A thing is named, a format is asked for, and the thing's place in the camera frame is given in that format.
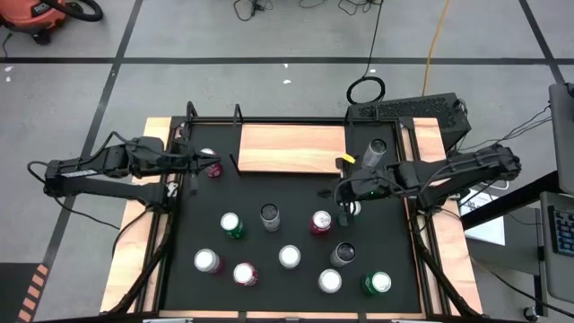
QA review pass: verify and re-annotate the white paper sheet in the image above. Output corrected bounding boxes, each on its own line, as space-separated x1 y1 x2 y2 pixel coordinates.
459 188 508 247

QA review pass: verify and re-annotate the silver Celsius Peach Vibe can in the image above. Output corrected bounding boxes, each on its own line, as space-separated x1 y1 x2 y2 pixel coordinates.
259 203 282 233

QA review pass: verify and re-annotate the black table mat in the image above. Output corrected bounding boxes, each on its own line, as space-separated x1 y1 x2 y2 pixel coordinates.
161 121 423 314

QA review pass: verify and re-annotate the yellow cable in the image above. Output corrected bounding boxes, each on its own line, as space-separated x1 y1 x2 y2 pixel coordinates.
421 0 452 98

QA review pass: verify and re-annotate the orange shop vacuum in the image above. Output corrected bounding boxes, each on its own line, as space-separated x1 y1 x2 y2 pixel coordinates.
0 0 68 46

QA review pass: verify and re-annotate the tall silver energy drink can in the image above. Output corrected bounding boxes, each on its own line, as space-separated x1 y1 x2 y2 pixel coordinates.
361 137 388 170
329 241 358 268

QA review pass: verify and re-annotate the pink and silver can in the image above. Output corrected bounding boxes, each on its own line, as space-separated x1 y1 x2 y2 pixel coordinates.
317 268 344 295
193 248 224 275
277 244 302 270

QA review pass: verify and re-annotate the black cable with plug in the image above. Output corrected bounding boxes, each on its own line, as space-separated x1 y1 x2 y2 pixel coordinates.
231 0 274 22

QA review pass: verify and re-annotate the wooden shelf with black legs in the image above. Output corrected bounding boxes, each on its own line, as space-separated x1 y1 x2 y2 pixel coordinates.
228 124 350 177

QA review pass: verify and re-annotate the grey monitor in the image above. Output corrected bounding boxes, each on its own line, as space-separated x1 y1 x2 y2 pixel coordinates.
548 82 574 196

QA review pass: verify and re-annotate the black cable with coil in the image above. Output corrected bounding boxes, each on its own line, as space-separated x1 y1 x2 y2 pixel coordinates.
345 0 387 106

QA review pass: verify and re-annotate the black bar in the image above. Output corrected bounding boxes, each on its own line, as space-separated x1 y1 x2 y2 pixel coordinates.
460 170 574 231

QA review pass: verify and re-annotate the grey keyboard console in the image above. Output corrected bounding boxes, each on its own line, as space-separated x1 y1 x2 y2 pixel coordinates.
539 191 574 305

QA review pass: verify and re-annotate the black vacuum hose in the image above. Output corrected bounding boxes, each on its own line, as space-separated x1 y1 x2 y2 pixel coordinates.
42 0 105 23

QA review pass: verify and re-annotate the black perforated computer case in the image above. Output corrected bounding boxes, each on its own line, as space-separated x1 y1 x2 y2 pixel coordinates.
346 92 473 152

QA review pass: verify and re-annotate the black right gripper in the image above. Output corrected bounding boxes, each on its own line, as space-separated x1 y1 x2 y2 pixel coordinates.
334 163 398 227

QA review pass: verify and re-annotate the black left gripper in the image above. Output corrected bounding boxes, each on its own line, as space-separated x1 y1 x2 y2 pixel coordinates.
163 136 222 198

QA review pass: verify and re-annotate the red Coca-Cola Star Wars can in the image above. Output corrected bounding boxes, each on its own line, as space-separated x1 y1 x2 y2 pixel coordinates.
309 209 334 236

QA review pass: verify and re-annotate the black mat with orange stripes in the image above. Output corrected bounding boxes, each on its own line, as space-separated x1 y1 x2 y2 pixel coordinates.
0 262 51 323

